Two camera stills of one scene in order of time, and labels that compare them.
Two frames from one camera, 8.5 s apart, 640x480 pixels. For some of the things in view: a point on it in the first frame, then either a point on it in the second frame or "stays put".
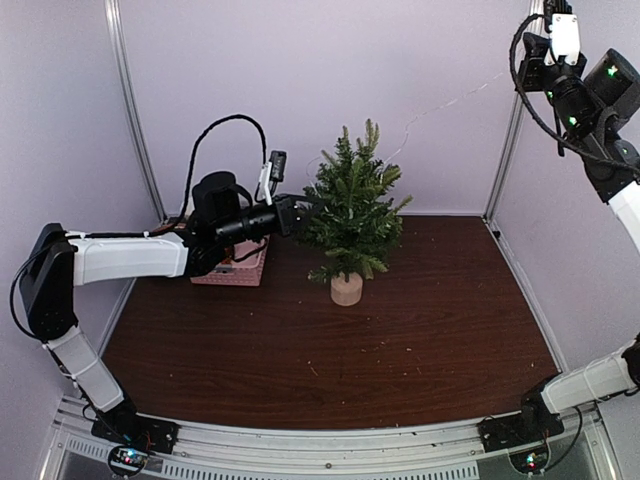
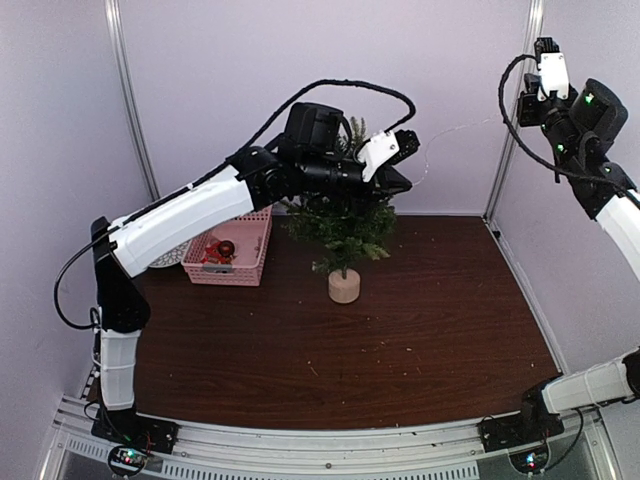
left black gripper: x=286 y=209 -> x=395 y=183
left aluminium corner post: x=113 y=16 stays put
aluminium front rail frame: x=444 y=451 stays put
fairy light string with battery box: x=411 y=123 -> x=451 y=129
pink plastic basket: x=242 y=266 stays put
